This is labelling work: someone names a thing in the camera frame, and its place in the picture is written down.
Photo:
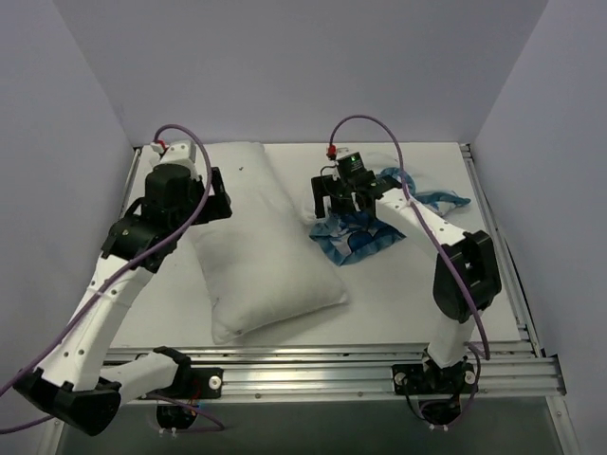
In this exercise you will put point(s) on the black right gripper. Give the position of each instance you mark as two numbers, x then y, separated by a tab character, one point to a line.
342	191

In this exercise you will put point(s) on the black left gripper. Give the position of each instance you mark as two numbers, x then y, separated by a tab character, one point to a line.
216	192

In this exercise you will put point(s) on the blue white houndstooth pillowcase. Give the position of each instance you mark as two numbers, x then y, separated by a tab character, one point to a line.
346	239

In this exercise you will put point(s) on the white pillow insert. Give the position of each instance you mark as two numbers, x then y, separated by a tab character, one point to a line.
259	265

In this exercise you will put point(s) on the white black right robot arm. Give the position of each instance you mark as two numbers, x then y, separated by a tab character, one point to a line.
466	275

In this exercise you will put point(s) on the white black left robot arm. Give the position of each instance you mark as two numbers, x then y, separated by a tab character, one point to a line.
71	383

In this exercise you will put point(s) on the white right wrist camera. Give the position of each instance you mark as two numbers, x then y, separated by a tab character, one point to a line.
339	152

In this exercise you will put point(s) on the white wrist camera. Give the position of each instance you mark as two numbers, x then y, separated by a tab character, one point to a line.
339	152
181	153

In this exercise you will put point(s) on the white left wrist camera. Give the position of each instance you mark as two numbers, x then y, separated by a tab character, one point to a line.
181	153

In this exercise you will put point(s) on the aluminium mounting rail frame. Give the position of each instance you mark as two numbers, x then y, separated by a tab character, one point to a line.
344	353

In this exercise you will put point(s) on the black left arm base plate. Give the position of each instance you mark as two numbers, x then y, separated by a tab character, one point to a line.
198	383

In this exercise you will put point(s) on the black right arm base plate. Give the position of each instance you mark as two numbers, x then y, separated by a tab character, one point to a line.
425	378

